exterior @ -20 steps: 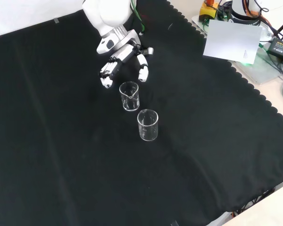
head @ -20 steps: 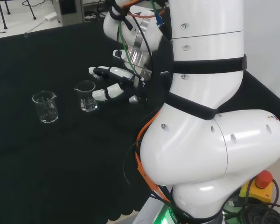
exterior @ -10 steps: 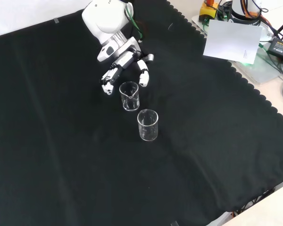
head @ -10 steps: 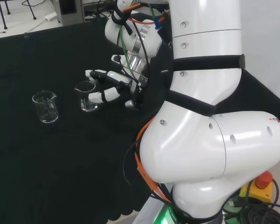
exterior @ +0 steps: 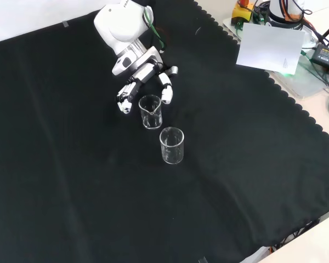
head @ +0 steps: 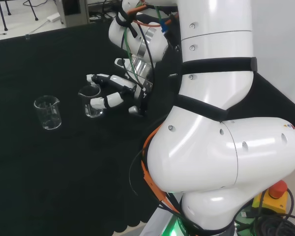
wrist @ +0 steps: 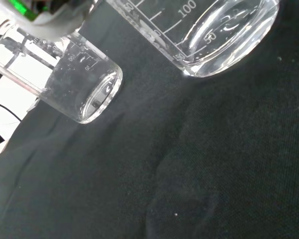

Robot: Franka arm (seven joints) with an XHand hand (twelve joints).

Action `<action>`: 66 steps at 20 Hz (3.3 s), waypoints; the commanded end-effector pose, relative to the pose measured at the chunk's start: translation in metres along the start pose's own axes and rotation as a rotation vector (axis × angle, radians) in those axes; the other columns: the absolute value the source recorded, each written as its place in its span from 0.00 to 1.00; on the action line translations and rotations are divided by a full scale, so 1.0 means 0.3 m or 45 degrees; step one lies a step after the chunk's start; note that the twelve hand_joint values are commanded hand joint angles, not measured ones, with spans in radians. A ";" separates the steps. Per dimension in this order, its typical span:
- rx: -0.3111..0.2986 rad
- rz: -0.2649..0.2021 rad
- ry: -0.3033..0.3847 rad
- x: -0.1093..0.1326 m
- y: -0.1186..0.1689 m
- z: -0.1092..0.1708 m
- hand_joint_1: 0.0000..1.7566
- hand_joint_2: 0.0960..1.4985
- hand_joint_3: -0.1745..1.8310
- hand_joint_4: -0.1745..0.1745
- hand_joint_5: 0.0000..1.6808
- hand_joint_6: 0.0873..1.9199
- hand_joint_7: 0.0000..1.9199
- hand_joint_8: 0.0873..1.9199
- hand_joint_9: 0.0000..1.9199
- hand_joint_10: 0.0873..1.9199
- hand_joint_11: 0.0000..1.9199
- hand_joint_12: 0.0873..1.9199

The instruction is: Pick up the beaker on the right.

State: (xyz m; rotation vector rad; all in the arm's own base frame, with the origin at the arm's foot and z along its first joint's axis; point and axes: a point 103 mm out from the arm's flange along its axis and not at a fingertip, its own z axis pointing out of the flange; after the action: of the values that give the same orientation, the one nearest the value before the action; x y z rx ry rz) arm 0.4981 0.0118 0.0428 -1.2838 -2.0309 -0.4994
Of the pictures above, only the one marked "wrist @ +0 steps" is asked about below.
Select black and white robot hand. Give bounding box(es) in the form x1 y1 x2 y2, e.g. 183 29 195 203
0 0 95 41

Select clear cloth clip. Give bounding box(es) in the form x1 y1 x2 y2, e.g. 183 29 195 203
26 99 41 113

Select black bench cloth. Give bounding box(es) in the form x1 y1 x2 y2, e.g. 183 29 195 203
0 0 299 239

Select thin black floor cable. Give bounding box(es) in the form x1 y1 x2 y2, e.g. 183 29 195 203
0 98 22 122

